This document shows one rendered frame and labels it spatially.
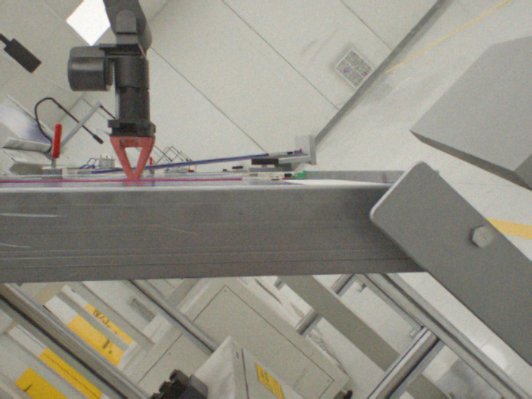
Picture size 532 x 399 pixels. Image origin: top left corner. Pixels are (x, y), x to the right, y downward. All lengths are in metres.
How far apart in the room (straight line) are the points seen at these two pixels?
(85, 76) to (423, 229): 0.73
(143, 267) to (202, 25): 8.38
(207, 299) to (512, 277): 1.55
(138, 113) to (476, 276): 0.70
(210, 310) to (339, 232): 1.51
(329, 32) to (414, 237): 8.54
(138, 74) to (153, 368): 1.18
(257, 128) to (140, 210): 8.14
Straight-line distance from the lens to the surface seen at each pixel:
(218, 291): 1.88
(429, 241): 0.37
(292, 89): 8.63
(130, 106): 0.97
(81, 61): 1.01
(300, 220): 0.39
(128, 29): 0.99
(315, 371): 1.98
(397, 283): 1.16
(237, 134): 8.50
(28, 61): 0.87
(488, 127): 0.88
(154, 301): 1.86
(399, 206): 0.36
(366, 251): 0.40
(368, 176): 0.58
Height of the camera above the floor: 0.85
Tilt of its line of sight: 6 degrees down
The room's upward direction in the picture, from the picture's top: 48 degrees counter-clockwise
